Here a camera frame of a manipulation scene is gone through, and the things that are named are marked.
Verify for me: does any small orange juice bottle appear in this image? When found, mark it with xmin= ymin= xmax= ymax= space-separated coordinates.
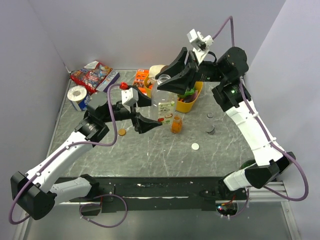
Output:
xmin=170 ymin=115 xmax=183 ymax=134

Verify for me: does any orange packet box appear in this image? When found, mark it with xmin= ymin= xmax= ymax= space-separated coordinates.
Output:
xmin=133 ymin=69 xmax=149 ymax=94

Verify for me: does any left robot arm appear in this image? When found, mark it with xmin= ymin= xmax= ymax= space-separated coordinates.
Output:
xmin=10 ymin=83 xmax=162 ymax=220

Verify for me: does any brown bottle cap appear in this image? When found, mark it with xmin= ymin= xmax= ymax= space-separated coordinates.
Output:
xmin=118 ymin=128 xmax=127 ymax=136

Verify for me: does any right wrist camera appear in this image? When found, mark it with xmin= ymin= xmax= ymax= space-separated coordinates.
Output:
xmin=187 ymin=29 xmax=214 ymax=64

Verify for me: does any brown plush toy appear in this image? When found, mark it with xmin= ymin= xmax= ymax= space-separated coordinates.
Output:
xmin=148 ymin=64 xmax=168 ymax=79

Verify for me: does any toilet paper roll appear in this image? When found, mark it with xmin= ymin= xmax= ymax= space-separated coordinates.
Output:
xmin=67 ymin=85 xmax=90 ymax=112

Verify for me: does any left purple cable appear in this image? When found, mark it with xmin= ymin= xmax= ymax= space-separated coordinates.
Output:
xmin=8 ymin=83 xmax=128 ymax=226

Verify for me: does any green glass bottle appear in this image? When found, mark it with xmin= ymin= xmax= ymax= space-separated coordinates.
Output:
xmin=239 ymin=159 xmax=256 ymax=170

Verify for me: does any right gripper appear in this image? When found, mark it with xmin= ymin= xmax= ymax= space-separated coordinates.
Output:
xmin=155 ymin=46 xmax=227 ymax=95

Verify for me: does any white bottle cap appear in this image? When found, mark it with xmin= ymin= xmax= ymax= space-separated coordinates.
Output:
xmin=191 ymin=143 xmax=200 ymax=151

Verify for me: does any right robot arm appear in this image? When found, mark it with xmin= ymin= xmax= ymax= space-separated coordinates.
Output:
xmin=156 ymin=46 xmax=294 ymax=200

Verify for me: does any yellow plastic basket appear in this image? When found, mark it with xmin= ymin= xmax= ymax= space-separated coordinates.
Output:
xmin=144 ymin=75 xmax=203 ymax=113

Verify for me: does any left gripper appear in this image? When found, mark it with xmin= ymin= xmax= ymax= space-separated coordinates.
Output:
xmin=102 ymin=86 xmax=163 ymax=133

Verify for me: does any red snack bag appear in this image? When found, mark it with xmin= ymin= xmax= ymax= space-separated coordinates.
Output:
xmin=70 ymin=60 xmax=113 ymax=95

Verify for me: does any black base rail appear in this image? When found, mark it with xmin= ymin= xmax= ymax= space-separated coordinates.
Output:
xmin=70 ymin=176 xmax=247 ymax=213

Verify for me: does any large clear plastic bottle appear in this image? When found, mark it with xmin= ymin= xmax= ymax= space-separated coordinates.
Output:
xmin=150 ymin=74 xmax=178 ymax=126

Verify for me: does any purple silver box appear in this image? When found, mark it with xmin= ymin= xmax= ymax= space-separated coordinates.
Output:
xmin=95 ymin=70 xmax=120 ymax=93

